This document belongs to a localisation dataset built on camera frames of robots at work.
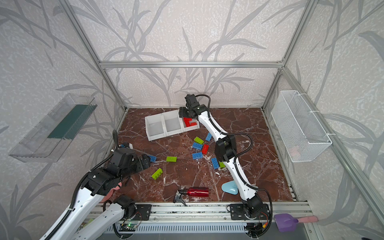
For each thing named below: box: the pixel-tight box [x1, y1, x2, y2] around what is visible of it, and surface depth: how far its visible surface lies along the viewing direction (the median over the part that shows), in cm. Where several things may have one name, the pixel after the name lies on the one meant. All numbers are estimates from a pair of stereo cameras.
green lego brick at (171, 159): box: [166, 156, 178, 162], surface depth 94 cm
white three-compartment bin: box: [144, 109, 200, 142], surface depth 107 cm
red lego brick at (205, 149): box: [202, 144, 210, 155], surface depth 98 cm
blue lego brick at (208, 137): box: [205, 132, 213, 142], surface depth 104 cm
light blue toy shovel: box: [221, 180, 239, 195], surface depth 84 cm
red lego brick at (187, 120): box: [183, 117, 193, 126], surface depth 110 cm
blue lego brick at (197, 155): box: [192, 152, 204, 160], surface depth 95 cm
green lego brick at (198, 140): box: [194, 136, 204, 145], surface depth 101 cm
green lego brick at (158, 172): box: [151, 168, 163, 180], surface depth 86 cm
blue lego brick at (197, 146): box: [192, 142, 203, 150], surface depth 98 cm
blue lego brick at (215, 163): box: [211, 157, 220, 170], surface depth 90 cm
